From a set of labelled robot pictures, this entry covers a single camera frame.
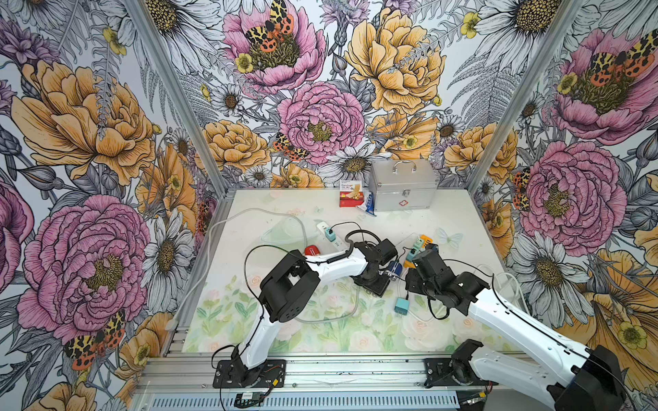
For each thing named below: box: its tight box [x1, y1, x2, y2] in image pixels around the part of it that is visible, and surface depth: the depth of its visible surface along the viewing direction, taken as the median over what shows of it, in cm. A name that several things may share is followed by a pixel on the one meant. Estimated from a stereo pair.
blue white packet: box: [356, 190, 377, 217], surface depth 114 cm
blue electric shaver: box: [387, 260, 403, 280], surface depth 94 cm
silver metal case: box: [368, 159, 437, 212], surface depth 111 cm
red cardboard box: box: [339, 179, 365, 208], surface depth 118 cm
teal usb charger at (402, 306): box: [394, 297, 411, 316], surface depth 87 cm
